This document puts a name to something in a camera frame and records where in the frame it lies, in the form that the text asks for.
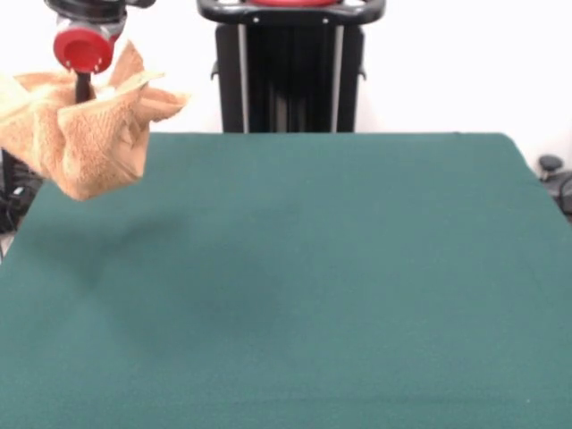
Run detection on dark green table cloth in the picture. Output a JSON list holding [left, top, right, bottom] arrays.
[[0, 131, 572, 429]]

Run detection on orange terry towel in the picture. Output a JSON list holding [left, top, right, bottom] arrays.
[[0, 38, 192, 202]]

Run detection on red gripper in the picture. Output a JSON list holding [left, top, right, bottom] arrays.
[[53, 27, 125, 105]]

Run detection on black cable bundle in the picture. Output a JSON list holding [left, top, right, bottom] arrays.
[[0, 149, 46, 234]]

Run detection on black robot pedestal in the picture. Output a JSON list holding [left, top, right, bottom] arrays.
[[195, 0, 386, 134]]

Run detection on black office chair base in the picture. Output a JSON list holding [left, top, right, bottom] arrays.
[[537, 154, 572, 211]]

